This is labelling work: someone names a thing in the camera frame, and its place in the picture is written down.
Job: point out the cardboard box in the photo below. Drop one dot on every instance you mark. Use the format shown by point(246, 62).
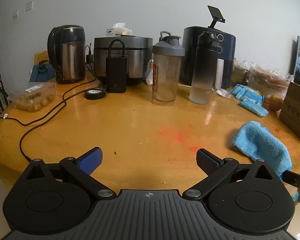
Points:
point(296, 112)

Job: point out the black phone stand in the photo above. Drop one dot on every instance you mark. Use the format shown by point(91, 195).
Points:
point(215, 13)

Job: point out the clear crumpled plastic bag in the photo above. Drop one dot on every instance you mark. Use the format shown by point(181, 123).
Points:
point(241, 72)

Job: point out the white tissue box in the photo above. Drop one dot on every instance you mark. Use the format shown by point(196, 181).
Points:
point(118, 30)

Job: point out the round brown fruit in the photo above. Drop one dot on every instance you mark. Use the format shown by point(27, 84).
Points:
point(275, 103)

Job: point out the wooden chair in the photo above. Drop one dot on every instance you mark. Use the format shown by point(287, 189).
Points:
point(41, 56)

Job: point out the clear box of yellow fruits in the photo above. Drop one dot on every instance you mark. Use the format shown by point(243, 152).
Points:
point(32, 97)

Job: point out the white wall switch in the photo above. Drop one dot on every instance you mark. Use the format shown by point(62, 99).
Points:
point(15, 13)
point(29, 6)

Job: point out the black portable air pump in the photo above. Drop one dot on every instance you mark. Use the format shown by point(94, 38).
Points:
point(116, 75)

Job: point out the white granule plastic bag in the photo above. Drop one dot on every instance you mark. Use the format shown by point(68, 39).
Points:
point(149, 78)

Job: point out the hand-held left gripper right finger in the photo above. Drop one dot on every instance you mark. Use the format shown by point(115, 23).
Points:
point(207, 161)

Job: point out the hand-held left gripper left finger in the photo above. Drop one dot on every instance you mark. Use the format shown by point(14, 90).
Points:
point(90, 158)

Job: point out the grey steel rice cooker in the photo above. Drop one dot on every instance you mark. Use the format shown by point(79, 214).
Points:
point(137, 55)

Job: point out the black steel electric kettle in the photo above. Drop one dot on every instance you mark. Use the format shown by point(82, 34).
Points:
point(70, 55)

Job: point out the dark blue air fryer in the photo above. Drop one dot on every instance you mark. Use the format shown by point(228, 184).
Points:
point(227, 47)

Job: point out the black frosted water bottle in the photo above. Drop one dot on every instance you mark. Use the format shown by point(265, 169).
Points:
point(205, 75)

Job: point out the clear shaker bottle grey lid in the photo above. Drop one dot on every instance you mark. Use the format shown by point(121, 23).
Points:
point(165, 80)

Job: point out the bag of round flatbreads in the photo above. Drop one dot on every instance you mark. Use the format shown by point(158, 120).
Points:
point(267, 80)

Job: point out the pile of blue packets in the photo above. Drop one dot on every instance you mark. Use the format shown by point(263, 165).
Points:
point(252, 107)

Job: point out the black tape roll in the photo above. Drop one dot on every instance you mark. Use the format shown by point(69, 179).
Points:
point(96, 94)

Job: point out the blue bag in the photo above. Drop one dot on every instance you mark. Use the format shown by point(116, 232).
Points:
point(41, 73)

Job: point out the blue microfibre cloth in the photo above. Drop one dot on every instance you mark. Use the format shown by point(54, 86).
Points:
point(260, 142)

